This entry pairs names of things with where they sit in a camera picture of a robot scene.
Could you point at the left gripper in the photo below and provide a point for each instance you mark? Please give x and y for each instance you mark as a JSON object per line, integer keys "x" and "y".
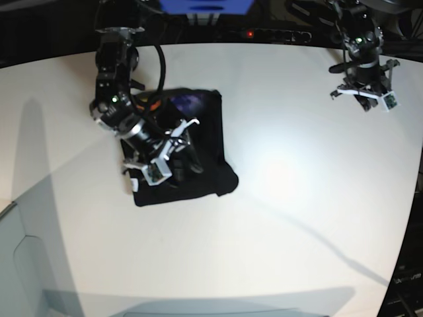
{"x": 369, "y": 81}

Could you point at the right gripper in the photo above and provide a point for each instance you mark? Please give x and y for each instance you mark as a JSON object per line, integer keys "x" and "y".
{"x": 149, "y": 142}

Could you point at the black T-shirt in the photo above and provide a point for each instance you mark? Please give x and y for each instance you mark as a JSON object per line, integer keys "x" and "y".
{"x": 207, "y": 137}

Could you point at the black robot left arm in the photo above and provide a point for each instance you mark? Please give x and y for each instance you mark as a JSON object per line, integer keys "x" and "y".
{"x": 360, "y": 36}

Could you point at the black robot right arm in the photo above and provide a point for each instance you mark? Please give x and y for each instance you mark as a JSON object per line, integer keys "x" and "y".
{"x": 117, "y": 95}

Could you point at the white garment label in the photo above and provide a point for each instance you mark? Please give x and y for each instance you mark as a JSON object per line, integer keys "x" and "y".
{"x": 134, "y": 184}

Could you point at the black power strip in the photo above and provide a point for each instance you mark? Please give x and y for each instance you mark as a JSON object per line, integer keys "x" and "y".
{"x": 265, "y": 35}

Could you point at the blue plastic box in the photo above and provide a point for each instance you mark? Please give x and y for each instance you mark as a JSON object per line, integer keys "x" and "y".
{"x": 230, "y": 7}

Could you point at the black equipment case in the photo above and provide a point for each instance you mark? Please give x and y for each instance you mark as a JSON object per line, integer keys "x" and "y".
{"x": 404, "y": 293}

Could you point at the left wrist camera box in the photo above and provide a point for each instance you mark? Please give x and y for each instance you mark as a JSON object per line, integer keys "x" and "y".
{"x": 389, "y": 100}

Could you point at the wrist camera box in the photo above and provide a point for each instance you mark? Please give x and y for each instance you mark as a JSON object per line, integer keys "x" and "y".
{"x": 156, "y": 172}
{"x": 389, "y": 100}

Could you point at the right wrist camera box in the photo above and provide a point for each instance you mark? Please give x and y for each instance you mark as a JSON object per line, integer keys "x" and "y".
{"x": 156, "y": 172}

